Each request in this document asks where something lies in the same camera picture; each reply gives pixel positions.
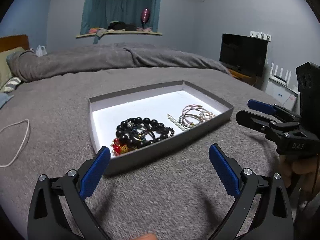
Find left hand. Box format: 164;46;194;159
134;233;158;240

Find light blue cloth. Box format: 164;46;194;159
0;92;14;109

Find black clothes on sill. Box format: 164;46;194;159
107;21;137;31

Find wooden window sill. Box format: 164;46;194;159
75;31;163;39

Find dark blue bead bracelet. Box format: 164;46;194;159
128;127;156;145

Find grey rolled duvet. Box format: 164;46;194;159
7;43;230;82

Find red bead tassel charm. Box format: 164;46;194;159
111;138;137;156

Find white plastic bag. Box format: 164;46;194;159
35;45;47;57

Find teal curtain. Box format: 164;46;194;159
80;0;161;35

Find right hand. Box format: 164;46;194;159
279;155;319;192

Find wooden headboard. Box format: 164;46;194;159
0;35;30;52

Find olive green pillow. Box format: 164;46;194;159
0;47;24;92

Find black television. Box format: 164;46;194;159
219;34;268;77

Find white wall power strip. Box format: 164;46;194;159
250;31;272;42

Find large black bead bracelet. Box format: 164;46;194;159
115;116;169;147

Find striped pillow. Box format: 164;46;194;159
1;77;22;93

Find pink braided cord bracelet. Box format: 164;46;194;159
178;104;211;128

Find grey shallow cardboard tray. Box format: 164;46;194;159
88;81;233;176

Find grey bed cover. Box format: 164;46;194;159
1;68;279;239

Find white wifi router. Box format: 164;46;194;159
269;62;292;86

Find wooden tv stand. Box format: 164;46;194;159
228;68;257;86

